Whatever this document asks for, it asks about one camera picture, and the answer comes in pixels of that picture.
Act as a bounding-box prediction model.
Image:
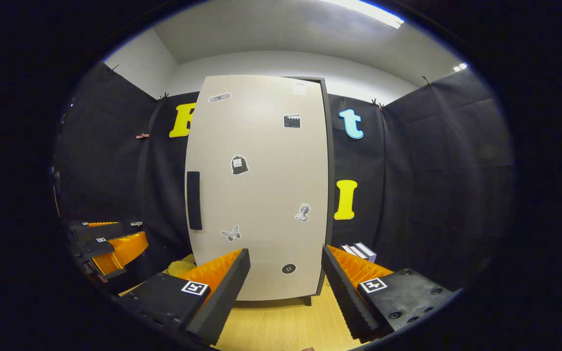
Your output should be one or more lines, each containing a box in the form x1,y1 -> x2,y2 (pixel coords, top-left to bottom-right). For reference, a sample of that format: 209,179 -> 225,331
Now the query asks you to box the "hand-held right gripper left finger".
115,248 -> 251,346

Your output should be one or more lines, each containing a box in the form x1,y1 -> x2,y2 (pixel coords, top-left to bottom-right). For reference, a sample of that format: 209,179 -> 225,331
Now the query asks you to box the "stack of books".
341,242 -> 377,264

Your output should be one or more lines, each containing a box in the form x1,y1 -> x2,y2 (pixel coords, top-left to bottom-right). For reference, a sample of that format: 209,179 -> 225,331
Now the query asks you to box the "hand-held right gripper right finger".
321,245 -> 457,342

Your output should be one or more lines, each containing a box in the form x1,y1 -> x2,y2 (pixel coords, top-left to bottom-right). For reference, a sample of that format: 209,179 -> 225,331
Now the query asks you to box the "black door handle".
186,171 -> 203,231

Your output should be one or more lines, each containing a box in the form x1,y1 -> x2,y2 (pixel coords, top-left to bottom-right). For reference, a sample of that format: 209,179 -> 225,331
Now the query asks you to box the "yellow knitted toy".
166,261 -> 197,279

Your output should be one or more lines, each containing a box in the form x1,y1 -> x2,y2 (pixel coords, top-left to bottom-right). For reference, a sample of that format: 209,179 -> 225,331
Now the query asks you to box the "black backdrop cloth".
53,61 -> 515,293

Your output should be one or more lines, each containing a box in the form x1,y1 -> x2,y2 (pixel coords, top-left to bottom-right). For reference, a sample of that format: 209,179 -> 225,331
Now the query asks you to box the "dark grey cabinet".
235,76 -> 336,307

